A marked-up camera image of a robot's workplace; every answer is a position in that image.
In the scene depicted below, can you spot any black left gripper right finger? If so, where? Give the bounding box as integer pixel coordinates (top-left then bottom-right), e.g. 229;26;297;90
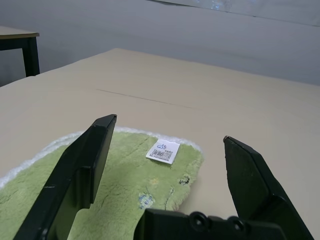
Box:
222;135;316;240

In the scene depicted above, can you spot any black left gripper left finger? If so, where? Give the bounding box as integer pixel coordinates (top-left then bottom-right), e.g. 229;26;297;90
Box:
12;114;118;240

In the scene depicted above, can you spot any green towel with white label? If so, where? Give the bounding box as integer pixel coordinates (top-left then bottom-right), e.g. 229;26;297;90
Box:
0;126;206;240

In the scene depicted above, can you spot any side table with black legs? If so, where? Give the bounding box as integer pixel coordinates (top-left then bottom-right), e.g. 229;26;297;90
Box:
0;25;41;87

